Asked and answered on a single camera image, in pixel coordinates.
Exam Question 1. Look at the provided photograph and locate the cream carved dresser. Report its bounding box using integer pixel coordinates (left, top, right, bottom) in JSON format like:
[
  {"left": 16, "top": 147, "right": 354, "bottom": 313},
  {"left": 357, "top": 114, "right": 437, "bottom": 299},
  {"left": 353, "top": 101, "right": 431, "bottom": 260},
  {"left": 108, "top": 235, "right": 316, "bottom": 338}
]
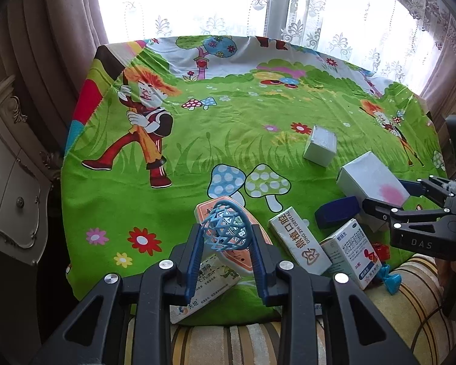
[{"left": 0, "top": 74, "right": 65, "bottom": 350}]

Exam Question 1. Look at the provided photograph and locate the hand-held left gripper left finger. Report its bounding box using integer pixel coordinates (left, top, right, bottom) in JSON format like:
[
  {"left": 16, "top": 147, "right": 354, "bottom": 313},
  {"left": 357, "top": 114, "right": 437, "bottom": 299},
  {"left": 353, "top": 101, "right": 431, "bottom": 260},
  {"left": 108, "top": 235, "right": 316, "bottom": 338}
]
[{"left": 30, "top": 224, "right": 206, "bottom": 365}]

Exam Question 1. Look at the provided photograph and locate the green cartoon printed blanket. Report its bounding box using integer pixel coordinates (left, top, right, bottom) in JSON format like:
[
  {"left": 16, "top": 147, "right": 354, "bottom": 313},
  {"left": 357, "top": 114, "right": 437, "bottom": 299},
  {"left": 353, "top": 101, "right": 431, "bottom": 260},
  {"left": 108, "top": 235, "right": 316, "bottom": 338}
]
[{"left": 60, "top": 36, "right": 450, "bottom": 325}]

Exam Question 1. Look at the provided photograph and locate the white blue-stripe carton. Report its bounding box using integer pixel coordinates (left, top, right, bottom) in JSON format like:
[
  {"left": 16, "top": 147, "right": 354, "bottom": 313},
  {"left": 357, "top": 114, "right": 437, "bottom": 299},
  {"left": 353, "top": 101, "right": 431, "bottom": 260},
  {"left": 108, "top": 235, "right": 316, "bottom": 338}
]
[{"left": 320, "top": 218, "right": 382, "bottom": 290}]

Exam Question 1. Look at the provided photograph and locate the light blue plastic toy piece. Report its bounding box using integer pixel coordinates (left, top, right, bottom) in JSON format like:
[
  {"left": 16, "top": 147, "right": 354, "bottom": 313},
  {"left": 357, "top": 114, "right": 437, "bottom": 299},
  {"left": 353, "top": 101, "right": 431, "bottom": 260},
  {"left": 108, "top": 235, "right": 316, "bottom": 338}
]
[{"left": 376, "top": 264, "right": 402, "bottom": 295}]

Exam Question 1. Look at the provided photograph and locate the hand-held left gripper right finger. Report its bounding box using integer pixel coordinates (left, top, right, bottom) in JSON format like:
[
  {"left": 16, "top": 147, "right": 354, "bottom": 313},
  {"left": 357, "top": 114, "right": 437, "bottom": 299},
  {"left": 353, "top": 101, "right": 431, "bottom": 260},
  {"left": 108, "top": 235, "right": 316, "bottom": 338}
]
[{"left": 249, "top": 225, "right": 420, "bottom": 365}]

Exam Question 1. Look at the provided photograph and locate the white pink-flowered box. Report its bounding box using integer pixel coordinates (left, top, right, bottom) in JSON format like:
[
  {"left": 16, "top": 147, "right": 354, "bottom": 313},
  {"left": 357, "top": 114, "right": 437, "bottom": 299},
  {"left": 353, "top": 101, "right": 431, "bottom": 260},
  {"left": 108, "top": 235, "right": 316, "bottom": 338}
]
[{"left": 336, "top": 151, "right": 411, "bottom": 214}]

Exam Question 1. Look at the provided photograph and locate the white orange-print carton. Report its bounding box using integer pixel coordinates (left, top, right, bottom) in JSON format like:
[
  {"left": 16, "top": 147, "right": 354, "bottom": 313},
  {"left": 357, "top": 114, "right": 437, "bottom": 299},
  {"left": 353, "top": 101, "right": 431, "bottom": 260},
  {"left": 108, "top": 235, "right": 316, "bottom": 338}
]
[{"left": 269, "top": 206, "right": 333, "bottom": 276}]

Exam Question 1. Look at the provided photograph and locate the white lace curtain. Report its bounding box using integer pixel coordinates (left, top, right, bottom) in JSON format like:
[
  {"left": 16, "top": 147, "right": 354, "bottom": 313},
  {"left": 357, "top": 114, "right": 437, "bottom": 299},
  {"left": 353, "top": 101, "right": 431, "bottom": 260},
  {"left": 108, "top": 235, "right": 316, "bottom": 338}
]
[{"left": 93, "top": 0, "right": 456, "bottom": 96}]

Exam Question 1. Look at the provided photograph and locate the plain white scuffed box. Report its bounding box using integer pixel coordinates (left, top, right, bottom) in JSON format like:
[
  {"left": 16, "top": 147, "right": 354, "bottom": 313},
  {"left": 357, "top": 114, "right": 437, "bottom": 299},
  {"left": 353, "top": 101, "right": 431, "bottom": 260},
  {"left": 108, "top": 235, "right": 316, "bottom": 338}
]
[{"left": 303, "top": 125, "right": 339, "bottom": 168}]

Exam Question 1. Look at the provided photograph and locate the blue mesh ball toy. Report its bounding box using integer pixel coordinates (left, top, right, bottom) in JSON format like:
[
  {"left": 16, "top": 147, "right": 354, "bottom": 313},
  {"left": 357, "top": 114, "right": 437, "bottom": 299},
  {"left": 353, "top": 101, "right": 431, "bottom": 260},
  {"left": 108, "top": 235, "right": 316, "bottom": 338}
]
[{"left": 195, "top": 196, "right": 274, "bottom": 274}]

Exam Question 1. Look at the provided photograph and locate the white window frame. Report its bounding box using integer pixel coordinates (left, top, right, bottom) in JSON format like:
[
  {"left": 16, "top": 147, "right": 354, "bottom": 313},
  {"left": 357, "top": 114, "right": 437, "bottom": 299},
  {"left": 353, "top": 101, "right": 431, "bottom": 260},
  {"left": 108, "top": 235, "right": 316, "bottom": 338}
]
[{"left": 265, "top": 0, "right": 295, "bottom": 44}]

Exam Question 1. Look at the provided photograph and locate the red plastic toy piece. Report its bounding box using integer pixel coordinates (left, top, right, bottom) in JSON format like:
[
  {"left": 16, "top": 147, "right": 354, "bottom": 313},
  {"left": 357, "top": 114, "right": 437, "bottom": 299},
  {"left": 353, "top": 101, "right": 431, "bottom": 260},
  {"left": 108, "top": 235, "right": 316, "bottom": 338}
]
[{"left": 372, "top": 244, "right": 394, "bottom": 265}]

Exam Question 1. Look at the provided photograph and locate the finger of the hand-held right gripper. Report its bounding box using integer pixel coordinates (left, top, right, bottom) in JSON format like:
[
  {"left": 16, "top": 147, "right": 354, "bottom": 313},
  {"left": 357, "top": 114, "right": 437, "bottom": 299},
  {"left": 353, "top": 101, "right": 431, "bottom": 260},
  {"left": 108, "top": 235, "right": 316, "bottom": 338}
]
[
  {"left": 398, "top": 177, "right": 456, "bottom": 206},
  {"left": 315, "top": 196, "right": 407, "bottom": 232}
]

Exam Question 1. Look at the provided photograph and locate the mauve pleated curtain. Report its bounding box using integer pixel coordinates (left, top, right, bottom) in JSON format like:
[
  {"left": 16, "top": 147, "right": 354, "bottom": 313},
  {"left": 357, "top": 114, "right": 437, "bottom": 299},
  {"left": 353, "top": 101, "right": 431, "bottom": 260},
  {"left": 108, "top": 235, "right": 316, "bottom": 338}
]
[{"left": 0, "top": 0, "right": 111, "bottom": 134}]

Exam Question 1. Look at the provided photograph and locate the white green-print carton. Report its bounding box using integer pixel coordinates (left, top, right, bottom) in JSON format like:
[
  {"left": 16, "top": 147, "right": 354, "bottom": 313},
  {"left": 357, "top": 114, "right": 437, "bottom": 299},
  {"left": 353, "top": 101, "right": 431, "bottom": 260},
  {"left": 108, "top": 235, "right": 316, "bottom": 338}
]
[{"left": 170, "top": 253, "right": 244, "bottom": 325}]

